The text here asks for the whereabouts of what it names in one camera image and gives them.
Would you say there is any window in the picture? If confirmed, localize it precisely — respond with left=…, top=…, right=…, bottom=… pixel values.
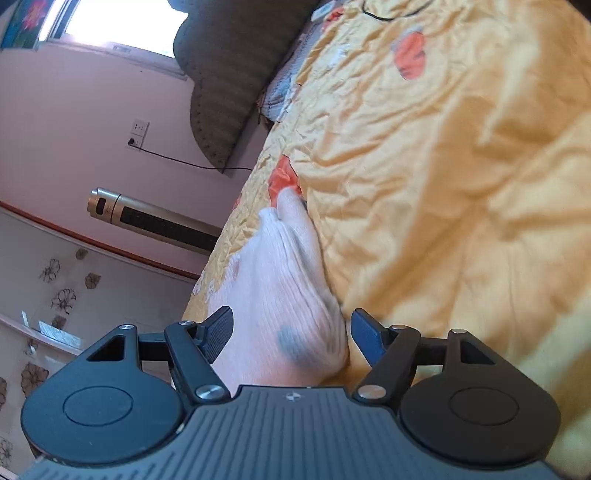
left=39, top=0, right=191, bottom=78

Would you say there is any gold tower fan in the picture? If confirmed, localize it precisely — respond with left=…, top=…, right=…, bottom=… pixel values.
left=86, top=186, right=223, bottom=255

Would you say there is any person's left hand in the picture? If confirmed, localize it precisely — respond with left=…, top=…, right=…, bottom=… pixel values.
left=215, top=188, right=350, bottom=387

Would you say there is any thin black cable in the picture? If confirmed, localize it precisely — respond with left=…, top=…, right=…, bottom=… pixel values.
left=359, top=0, right=437, bottom=22

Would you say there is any white wall socket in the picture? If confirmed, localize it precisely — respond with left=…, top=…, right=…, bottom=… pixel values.
left=126, top=119, right=151, bottom=150

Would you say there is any flower print wardrobe door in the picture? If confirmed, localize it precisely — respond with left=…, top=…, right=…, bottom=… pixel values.
left=0, top=202, right=200, bottom=468

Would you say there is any yellow printed blanket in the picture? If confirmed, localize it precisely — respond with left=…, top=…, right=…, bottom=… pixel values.
left=181, top=0, right=591, bottom=477

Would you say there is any colourful flower wall picture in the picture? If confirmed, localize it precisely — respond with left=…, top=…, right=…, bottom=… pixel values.
left=0, top=0, right=54, bottom=51

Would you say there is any grey padded headboard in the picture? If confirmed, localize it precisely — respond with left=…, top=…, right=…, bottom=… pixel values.
left=172, top=0, right=325, bottom=174

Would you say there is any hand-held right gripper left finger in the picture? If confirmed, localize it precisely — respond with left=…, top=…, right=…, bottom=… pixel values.
left=85, top=306, right=235, bottom=408

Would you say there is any grey printed pillow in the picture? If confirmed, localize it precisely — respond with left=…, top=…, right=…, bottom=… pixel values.
left=260, top=31, right=315, bottom=123

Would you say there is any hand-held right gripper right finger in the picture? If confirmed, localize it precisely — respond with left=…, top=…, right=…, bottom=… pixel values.
left=350, top=308, right=506, bottom=408

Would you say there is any black power cable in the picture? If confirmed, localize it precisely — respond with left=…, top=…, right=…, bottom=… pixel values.
left=137, top=146, right=253, bottom=173

